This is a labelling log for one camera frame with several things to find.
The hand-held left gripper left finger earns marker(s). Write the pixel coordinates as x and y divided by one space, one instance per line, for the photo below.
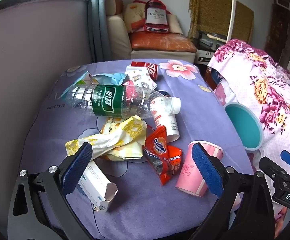
77 170

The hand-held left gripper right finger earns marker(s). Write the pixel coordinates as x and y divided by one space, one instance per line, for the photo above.
206 170

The pink paper cup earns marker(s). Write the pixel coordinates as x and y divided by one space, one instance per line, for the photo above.
187 172

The white medicine box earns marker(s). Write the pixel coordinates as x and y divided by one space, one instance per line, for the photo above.
94 180

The red chocolate wrapper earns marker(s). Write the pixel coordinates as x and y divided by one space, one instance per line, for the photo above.
167 170

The teal plastic basin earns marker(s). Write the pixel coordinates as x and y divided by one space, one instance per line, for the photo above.
242 125

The yellow tissue pack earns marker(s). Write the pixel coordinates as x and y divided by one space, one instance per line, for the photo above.
109 127

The orange drink sachet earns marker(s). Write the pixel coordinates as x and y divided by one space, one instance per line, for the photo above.
157 141

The white and red drink cup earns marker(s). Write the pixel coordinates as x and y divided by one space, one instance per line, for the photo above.
168 125

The yellow patterned white napkin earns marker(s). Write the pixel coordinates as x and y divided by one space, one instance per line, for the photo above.
125 132

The clear bottle with green label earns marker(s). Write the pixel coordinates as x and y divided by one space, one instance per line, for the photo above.
107 100

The light blue plastic wrapper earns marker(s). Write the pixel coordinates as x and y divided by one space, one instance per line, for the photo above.
109 78

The white cartoon patterned packet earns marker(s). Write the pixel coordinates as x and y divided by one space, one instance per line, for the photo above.
140 78

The red drink can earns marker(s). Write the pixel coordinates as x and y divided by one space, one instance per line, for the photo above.
151 70

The pink floral bedsheet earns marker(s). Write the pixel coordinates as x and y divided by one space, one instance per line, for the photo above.
272 92

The purple floral tablecloth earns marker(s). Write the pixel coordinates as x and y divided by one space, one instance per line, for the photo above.
197 100

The pink patterned sheet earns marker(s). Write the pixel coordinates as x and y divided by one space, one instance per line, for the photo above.
223 92

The reddish brown box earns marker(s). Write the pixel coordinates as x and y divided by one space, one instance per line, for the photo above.
211 78

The white low cabinet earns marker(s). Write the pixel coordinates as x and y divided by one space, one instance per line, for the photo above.
202 56

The black media player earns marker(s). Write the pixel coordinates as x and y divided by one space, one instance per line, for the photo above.
207 42

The dark wooden wardrobe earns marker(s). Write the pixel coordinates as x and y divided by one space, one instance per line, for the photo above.
282 30

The grey panel with dark rim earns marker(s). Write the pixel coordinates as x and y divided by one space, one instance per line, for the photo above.
34 42

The orange leather seat cushion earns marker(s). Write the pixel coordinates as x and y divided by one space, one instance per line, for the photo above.
160 42

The cream leather sofa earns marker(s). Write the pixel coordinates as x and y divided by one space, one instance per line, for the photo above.
117 37

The grey blue curtain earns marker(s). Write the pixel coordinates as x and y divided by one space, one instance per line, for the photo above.
98 30

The beige pillow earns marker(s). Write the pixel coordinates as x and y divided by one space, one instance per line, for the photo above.
175 23

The white pole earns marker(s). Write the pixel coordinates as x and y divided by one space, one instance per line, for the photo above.
231 20

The brown patterned cloth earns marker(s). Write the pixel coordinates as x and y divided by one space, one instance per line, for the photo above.
210 10

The red gift bag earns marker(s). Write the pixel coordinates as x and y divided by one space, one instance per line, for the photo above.
157 15

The cream plush pillow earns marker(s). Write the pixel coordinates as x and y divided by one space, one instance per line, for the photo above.
135 17

